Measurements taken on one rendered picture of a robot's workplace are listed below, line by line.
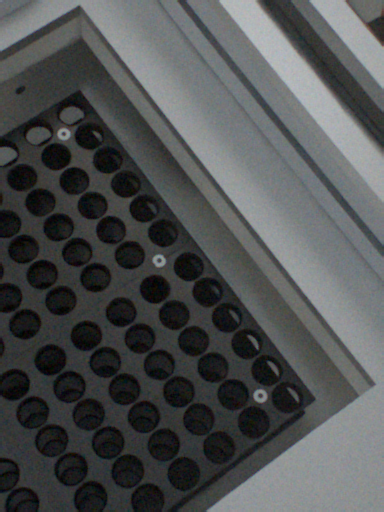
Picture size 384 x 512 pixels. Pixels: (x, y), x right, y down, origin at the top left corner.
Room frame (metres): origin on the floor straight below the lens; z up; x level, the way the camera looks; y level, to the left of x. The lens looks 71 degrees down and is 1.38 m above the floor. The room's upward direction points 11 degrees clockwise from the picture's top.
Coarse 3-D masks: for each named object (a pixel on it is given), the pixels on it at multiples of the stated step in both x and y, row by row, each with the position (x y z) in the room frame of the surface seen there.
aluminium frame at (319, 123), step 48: (192, 0) 0.25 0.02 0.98; (240, 0) 0.24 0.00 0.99; (240, 48) 0.22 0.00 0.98; (288, 48) 0.22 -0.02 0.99; (240, 96) 0.22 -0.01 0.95; (288, 96) 0.21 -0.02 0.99; (336, 96) 0.21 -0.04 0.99; (288, 144) 0.20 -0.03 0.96; (336, 144) 0.19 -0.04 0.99; (336, 192) 0.18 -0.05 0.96
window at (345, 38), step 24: (288, 0) 0.24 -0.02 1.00; (312, 0) 0.23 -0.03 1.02; (336, 0) 0.22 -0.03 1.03; (360, 0) 0.22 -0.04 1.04; (312, 24) 0.23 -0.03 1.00; (336, 24) 0.22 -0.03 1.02; (360, 24) 0.22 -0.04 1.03; (336, 48) 0.22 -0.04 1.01; (360, 48) 0.21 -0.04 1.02; (360, 72) 0.21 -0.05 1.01
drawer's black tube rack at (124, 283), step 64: (0, 192) 0.18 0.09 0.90; (64, 192) 0.19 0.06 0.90; (128, 192) 0.20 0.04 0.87; (0, 256) 0.15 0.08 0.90; (64, 256) 0.16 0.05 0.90; (128, 256) 0.17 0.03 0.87; (0, 320) 0.12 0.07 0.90; (64, 320) 0.13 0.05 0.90; (128, 320) 0.14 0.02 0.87; (192, 320) 0.14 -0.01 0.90; (0, 384) 0.10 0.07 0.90; (64, 384) 0.11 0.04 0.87; (128, 384) 0.11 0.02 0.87; (192, 384) 0.11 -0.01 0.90; (0, 448) 0.07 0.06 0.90; (64, 448) 0.08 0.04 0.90; (128, 448) 0.08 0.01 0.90; (192, 448) 0.09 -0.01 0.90; (256, 448) 0.10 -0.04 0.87
